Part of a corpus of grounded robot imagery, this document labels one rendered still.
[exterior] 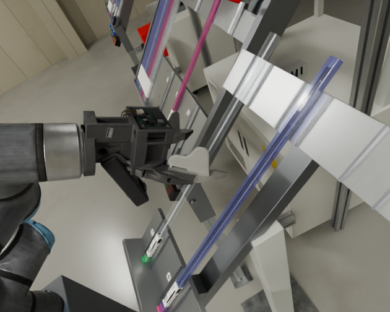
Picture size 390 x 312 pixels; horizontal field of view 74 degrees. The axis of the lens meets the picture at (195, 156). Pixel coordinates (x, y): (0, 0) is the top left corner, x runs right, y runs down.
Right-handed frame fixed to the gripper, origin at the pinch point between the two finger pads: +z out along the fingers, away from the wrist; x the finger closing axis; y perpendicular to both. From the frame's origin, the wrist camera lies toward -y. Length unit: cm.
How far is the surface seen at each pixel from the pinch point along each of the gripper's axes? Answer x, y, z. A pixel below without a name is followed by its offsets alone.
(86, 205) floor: 104, -116, -9
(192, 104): 25.1, -2.3, 9.3
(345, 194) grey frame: 5, -27, 70
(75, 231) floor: 88, -121, -17
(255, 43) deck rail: 11.2, 17.3, 11.9
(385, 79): 10, 14, 59
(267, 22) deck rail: 11.0, 21.1, 12.6
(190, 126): 21.6, -6.8, 8.1
